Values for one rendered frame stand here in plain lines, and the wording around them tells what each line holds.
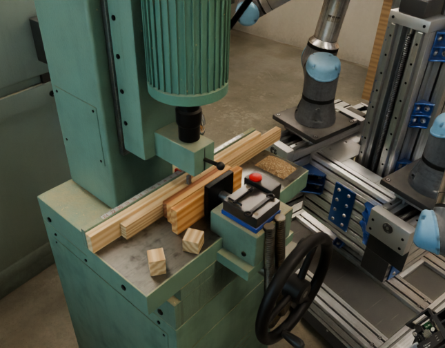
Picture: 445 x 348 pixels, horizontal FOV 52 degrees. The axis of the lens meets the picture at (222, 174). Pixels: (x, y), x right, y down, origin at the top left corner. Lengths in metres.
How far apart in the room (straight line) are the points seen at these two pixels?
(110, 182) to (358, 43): 3.51
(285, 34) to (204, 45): 3.92
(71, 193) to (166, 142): 0.41
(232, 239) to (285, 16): 3.88
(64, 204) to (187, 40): 0.67
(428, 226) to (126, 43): 0.70
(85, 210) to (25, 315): 0.94
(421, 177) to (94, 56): 0.96
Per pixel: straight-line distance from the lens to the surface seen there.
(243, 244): 1.01
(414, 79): 1.51
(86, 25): 1.04
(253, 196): 1.02
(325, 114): 1.66
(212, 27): 0.89
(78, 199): 1.36
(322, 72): 1.59
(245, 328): 1.48
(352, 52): 4.51
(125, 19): 1.00
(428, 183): 1.43
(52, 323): 2.11
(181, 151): 1.06
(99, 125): 1.15
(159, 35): 0.90
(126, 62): 1.04
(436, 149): 1.39
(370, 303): 1.92
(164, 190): 1.11
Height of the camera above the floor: 1.64
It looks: 36 degrees down
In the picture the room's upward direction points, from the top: 2 degrees clockwise
